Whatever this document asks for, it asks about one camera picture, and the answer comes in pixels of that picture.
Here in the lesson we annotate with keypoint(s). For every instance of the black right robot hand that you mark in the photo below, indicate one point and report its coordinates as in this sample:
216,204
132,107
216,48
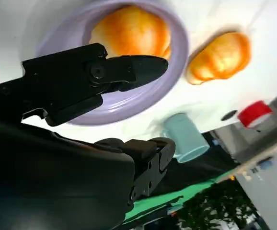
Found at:
45,179

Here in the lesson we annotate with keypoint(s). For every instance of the orange toy bread roll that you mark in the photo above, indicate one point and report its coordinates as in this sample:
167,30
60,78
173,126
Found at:
133,31
221,57

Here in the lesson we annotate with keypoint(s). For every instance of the pale green mug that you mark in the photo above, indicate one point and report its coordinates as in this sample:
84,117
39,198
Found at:
186,136

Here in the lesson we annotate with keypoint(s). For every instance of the green leafy plant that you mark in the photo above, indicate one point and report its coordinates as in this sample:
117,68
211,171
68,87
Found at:
215,208

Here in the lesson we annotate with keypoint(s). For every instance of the lilac plate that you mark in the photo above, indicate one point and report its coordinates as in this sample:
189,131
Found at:
172,62

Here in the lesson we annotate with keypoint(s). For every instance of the small black disc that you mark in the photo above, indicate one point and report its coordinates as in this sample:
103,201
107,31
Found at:
229,115

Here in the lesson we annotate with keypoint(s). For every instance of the red tape roll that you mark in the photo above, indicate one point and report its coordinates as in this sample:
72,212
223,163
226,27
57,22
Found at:
254,113

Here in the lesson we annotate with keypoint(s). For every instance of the small blue object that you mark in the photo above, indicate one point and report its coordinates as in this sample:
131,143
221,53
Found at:
265,164

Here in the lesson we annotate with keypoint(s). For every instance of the white cabinet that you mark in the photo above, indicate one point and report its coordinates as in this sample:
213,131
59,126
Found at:
272,198

